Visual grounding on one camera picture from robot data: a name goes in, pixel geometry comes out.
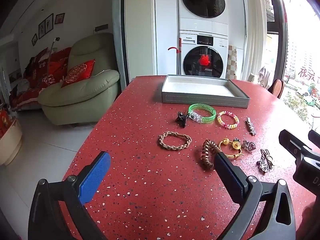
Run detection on green armchair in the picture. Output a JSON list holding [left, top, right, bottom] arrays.
[[37, 32, 121, 126]]

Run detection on floor lamp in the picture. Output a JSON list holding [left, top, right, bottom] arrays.
[[47, 37, 60, 80]]

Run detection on black hair claw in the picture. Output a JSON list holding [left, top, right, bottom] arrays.
[[175, 112, 188, 128]]

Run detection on brown spiral hair tie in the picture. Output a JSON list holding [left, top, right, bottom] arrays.
[[202, 139, 222, 172]]

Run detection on white curtain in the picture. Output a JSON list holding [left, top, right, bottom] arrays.
[[244, 0, 269, 80]]

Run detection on sofa with red blanket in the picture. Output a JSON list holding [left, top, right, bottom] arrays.
[[10, 47, 72, 110]]

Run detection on hanging clothes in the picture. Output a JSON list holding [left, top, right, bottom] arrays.
[[250, 66, 272, 88]]

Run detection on silver rhinestone charm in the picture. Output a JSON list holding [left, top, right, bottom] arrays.
[[256, 159, 269, 174]]

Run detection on beige bow hair clip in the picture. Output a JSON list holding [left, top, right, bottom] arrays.
[[260, 149, 275, 168]]

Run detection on purple silver rhinestone brooch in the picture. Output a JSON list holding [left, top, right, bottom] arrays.
[[241, 140, 257, 153]]

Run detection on beige braided hair tie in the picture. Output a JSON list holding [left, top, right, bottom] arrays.
[[159, 131, 192, 152]]

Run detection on silver star hair clip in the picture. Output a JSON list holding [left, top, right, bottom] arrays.
[[245, 116, 257, 136]]

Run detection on mop with red hook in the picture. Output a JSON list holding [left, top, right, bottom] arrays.
[[168, 38, 182, 75]]

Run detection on checkered cloth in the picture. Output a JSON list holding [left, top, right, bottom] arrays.
[[226, 45, 237, 80]]

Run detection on grey jewelry tray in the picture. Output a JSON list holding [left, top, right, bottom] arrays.
[[161, 74, 250, 108]]

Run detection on white round ottoman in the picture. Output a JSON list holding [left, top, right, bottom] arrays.
[[0, 119, 22, 165]]

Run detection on pink yellow braided bracelet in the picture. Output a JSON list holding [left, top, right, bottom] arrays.
[[216, 110, 239, 130]]

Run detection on green translucent bangle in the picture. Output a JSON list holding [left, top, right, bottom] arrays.
[[187, 103, 217, 125]]

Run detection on white dryer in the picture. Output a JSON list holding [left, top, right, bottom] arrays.
[[177, 0, 228, 32]]

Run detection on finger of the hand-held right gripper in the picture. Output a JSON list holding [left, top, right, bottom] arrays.
[[308, 129, 320, 148], [278, 129, 313, 160]]

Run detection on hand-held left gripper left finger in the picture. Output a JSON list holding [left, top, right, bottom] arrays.
[[28, 151, 111, 240]]

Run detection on red embroidered cushion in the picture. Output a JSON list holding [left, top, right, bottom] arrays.
[[61, 59, 96, 88]]

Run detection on white washing machine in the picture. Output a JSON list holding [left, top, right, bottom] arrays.
[[179, 30, 229, 76]]

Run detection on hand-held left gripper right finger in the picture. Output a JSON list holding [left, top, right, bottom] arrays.
[[214, 152, 297, 240]]

